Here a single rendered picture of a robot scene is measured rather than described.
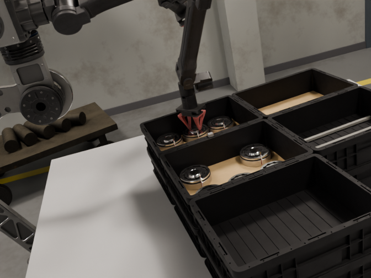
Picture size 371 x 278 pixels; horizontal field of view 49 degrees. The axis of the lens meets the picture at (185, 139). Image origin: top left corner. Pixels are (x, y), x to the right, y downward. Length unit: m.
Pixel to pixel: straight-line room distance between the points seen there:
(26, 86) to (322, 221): 1.04
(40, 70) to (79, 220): 0.56
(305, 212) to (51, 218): 0.96
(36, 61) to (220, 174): 0.72
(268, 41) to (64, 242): 3.51
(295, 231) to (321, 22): 3.83
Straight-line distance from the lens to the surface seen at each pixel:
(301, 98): 1.82
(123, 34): 4.19
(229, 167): 1.38
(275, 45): 4.59
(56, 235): 1.56
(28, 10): 1.16
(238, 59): 4.15
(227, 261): 0.90
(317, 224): 1.12
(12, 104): 1.61
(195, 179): 1.30
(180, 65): 1.42
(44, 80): 1.48
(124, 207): 1.56
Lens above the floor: 1.56
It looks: 27 degrees down
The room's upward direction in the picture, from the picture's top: 13 degrees counter-clockwise
